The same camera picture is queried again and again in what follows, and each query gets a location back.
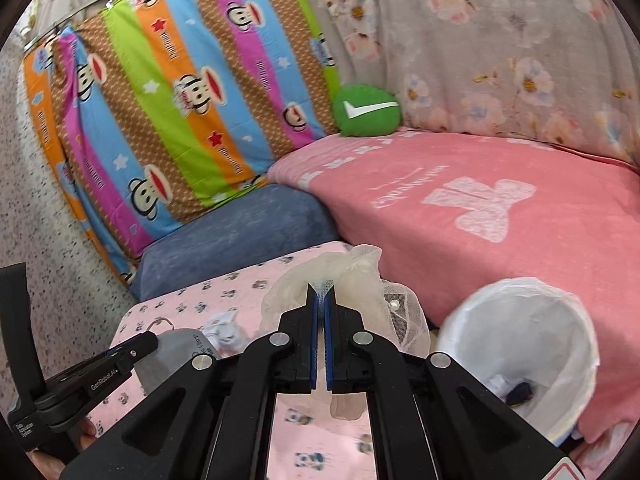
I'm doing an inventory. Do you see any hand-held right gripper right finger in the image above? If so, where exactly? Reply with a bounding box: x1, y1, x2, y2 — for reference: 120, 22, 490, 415
323, 284, 586, 480

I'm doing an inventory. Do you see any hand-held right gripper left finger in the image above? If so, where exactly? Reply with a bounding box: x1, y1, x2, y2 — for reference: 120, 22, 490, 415
62, 282, 320, 480

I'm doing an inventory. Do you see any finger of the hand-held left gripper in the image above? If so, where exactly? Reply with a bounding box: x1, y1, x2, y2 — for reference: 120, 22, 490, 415
106, 331, 160, 365

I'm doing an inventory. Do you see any grey hang tag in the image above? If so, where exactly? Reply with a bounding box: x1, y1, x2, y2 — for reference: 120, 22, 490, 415
134, 316, 222, 397

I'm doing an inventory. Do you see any white mesh bag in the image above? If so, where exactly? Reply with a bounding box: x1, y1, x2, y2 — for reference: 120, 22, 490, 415
259, 243, 432, 422

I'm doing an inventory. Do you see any white lined trash bin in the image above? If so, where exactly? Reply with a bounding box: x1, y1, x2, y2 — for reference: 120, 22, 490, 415
436, 276, 602, 450

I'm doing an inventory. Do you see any person's left hand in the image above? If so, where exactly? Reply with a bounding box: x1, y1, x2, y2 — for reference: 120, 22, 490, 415
27, 417, 99, 480

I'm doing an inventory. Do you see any pink panda print cloth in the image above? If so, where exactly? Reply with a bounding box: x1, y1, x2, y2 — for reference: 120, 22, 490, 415
106, 241, 382, 480

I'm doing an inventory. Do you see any white crumpled wrapper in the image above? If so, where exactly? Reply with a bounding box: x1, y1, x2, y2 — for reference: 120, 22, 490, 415
204, 309, 252, 357

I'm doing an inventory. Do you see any blue cushion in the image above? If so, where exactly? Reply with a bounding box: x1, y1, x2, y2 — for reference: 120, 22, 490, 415
127, 182, 342, 304

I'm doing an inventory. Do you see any pink blanket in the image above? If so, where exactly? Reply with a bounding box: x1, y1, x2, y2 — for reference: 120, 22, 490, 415
266, 127, 640, 463

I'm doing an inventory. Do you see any small dark blue object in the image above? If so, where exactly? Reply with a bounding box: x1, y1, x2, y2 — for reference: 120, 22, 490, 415
506, 382, 535, 406

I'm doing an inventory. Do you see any green round cushion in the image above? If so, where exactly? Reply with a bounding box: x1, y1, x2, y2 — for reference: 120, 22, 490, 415
332, 85, 404, 139

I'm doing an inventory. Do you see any striped monkey print blanket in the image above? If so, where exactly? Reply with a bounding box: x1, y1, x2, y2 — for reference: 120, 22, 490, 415
22, 0, 345, 287

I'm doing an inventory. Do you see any grey floral sheet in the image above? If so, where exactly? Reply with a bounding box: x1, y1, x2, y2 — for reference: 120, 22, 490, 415
299, 0, 640, 167

